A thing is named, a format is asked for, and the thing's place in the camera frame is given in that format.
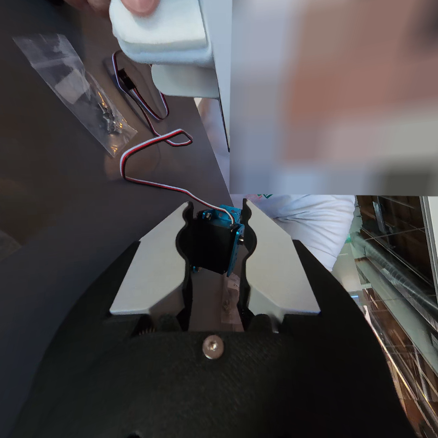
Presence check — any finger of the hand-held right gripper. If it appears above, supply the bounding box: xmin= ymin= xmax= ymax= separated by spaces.
xmin=200 ymin=0 xmax=233 ymax=153

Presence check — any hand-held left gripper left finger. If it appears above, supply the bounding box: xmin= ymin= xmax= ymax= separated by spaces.
xmin=109 ymin=201 xmax=194 ymax=332

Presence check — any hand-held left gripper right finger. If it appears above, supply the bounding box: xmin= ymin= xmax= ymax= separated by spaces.
xmin=240 ymin=198 xmax=321 ymax=332

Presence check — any blue servo bracket assembly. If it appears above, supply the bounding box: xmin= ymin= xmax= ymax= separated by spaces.
xmin=186 ymin=205 xmax=245 ymax=278

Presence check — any dark grey desk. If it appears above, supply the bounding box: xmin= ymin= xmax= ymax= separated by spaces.
xmin=0 ymin=0 xmax=233 ymax=380

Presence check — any person's right hand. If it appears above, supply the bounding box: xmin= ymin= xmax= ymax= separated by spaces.
xmin=86 ymin=0 xmax=159 ymax=18

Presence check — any person's white shirt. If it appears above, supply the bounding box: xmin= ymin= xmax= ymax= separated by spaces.
xmin=195 ymin=97 xmax=356 ymax=272

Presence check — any labelled clear screw bag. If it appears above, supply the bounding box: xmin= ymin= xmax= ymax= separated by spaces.
xmin=221 ymin=274 xmax=244 ymax=324

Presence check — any long clear plastic bag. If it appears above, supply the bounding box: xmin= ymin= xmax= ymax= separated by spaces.
xmin=13 ymin=34 xmax=138 ymax=158

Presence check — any white red black servo cable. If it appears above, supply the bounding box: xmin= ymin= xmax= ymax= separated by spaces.
xmin=111 ymin=51 xmax=237 ymax=224

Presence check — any metal rail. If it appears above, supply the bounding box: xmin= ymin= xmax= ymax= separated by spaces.
xmin=352 ymin=231 xmax=438 ymax=310

